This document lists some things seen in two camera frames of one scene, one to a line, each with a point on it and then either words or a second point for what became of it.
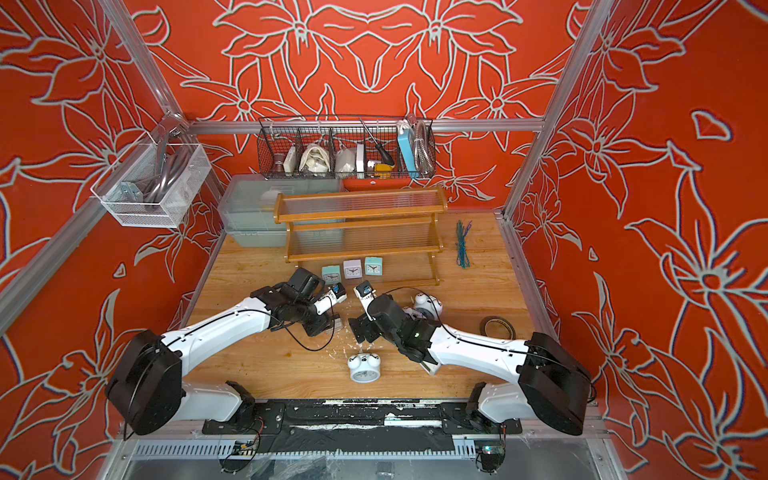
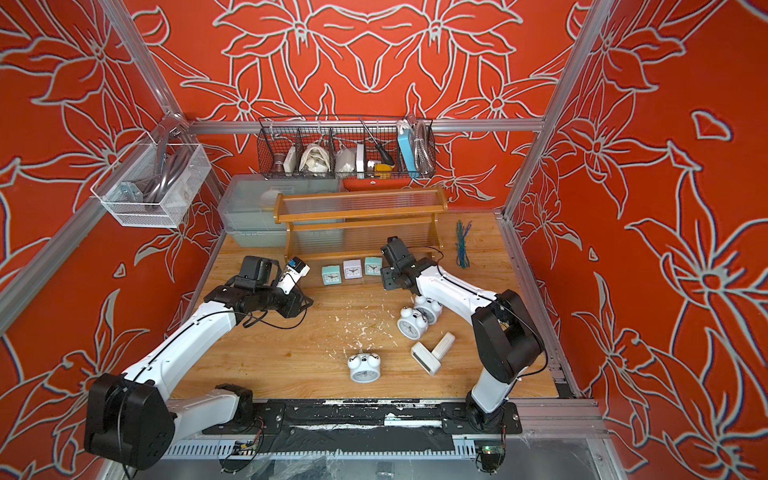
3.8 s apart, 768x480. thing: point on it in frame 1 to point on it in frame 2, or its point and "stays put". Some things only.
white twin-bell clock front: [364, 368] stays put
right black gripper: [364, 323] to [386, 273]
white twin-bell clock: [430, 303] stays put
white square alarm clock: [353, 269] stays put
